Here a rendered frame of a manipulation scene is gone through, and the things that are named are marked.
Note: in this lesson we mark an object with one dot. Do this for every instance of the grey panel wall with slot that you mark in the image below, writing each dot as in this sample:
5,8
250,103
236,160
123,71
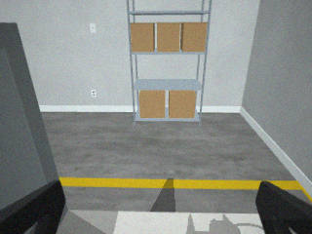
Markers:
26,159

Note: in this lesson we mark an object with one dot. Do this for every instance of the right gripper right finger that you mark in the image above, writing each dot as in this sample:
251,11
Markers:
280,211

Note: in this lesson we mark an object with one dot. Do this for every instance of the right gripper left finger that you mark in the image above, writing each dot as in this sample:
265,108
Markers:
41,209

